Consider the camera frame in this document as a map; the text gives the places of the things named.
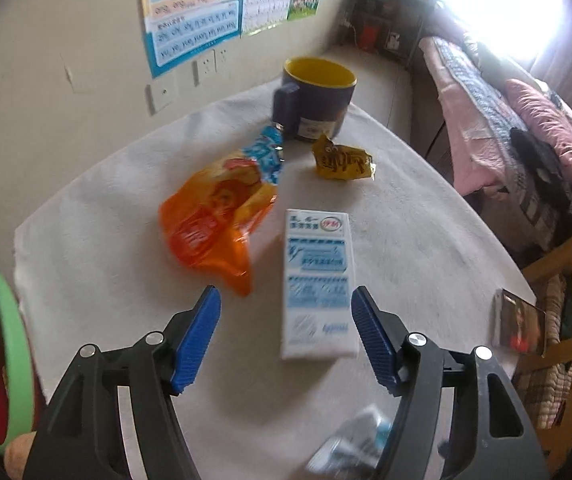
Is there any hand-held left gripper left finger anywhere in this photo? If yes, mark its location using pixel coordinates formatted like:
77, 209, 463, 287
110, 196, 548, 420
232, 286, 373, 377
22, 285, 222, 480

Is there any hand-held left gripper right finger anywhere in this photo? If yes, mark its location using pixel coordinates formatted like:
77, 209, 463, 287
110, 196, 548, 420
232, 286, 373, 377
351, 286, 549, 480

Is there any white and blue milk carton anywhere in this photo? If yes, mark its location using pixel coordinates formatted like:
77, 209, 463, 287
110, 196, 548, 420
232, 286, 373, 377
279, 208, 360, 361

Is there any red bin with green rim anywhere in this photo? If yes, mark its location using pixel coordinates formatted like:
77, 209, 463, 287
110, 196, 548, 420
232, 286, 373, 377
0, 266, 36, 456

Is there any crumpled silver wrapper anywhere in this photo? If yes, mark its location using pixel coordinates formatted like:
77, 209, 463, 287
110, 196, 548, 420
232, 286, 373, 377
306, 405, 397, 473

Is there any orange snack bag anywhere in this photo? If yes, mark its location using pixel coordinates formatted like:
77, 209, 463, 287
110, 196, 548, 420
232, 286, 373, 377
158, 152, 279, 297

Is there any smartphone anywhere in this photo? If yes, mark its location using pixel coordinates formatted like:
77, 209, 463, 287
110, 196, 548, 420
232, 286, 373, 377
491, 287, 549, 358

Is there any yellow snack wrapper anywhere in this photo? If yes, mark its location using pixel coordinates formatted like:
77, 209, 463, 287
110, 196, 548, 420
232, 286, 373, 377
312, 132, 377, 182

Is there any checkered chair cushion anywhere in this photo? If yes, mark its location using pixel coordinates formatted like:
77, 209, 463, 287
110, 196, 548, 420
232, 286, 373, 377
513, 260, 572, 431

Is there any blue snack wrapper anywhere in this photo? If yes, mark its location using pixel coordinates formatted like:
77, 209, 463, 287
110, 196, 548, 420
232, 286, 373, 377
243, 124, 287, 186

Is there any tan fuzzy cushion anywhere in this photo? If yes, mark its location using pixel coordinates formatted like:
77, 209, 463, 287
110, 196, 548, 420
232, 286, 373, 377
3, 431, 37, 480

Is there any navy mug with yellow inside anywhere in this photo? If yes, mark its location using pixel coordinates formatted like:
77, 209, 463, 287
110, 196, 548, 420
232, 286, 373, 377
272, 56, 358, 142

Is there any black cloth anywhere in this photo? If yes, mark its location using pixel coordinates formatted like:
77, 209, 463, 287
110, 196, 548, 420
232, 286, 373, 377
510, 127, 557, 176

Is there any pink quilted bed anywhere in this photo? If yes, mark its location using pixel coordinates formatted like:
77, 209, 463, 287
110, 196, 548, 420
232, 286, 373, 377
418, 35, 572, 261

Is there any red box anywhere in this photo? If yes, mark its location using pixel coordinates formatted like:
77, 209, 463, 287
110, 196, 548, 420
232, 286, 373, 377
358, 22, 382, 50

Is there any dark shelf unit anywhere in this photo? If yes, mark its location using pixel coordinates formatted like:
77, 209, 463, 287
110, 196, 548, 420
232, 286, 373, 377
338, 0, 429, 68

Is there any blue wall poster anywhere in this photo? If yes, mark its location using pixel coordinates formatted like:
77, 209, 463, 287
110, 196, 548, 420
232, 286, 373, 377
137, 0, 243, 80

